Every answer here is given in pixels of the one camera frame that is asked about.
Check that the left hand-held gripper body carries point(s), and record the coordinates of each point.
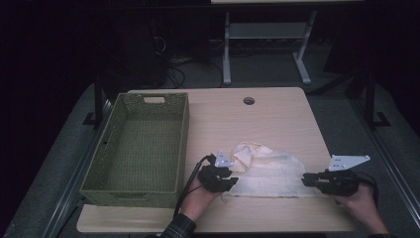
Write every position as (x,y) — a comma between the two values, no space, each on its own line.
(211,178)

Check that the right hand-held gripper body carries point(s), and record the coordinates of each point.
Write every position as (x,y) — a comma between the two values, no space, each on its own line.
(340,183)

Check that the white cloth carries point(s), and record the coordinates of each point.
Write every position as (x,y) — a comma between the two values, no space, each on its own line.
(274,175)

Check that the green woven basket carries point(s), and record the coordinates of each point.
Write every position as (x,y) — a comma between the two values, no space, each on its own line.
(138,148)

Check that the person's left hand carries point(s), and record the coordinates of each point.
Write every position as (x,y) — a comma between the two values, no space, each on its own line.
(198,201)

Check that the person's right hand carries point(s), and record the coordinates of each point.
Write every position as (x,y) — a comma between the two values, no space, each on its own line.
(361,203)

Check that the grey metal stand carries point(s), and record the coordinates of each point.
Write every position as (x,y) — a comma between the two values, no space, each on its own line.
(264,30)

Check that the black metal post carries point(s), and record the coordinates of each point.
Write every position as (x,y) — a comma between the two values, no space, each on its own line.
(98,99)
(370,99)

